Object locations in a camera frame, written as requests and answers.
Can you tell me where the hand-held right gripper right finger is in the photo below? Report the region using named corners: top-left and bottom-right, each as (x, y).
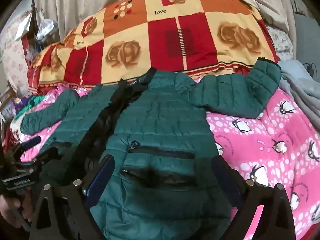
top-left (211, 154), bottom-right (297, 240)

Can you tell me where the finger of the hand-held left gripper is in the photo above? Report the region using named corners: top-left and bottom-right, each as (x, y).
top-left (19, 135), bottom-right (42, 153)
top-left (37, 142), bottom-right (73, 166)

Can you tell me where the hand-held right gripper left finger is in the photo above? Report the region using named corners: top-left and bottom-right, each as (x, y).
top-left (29, 154), bottom-right (116, 240)

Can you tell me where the green puffer jacket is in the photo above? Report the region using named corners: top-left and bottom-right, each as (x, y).
top-left (20, 58), bottom-right (282, 240)

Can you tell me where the person's left hand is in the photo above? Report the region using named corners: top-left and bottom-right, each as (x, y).
top-left (0, 194), bottom-right (33, 231)

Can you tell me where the purple cloth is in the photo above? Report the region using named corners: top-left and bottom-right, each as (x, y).
top-left (13, 99), bottom-right (28, 114)

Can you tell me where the bright green cloth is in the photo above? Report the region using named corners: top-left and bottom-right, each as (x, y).
top-left (24, 95), bottom-right (49, 112)

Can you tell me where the pink penguin-print blanket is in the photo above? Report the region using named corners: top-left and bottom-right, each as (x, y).
top-left (10, 76), bottom-right (320, 240)

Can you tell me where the pale floral cloth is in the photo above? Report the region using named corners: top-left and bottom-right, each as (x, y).
top-left (3, 26), bottom-right (34, 94)

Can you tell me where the clear plastic bag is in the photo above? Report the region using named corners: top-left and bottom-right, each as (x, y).
top-left (37, 19), bottom-right (60, 43)

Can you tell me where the grey cloth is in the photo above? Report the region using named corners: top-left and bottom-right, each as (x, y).
top-left (277, 60), bottom-right (320, 122)

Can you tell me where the white floral pillow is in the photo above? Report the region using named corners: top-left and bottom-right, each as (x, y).
top-left (264, 25), bottom-right (293, 61)

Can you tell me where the red orange rose-print quilt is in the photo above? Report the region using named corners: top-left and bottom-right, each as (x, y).
top-left (27, 0), bottom-right (281, 95)

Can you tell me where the black cable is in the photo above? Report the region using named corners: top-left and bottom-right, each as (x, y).
top-left (303, 62), bottom-right (317, 78)

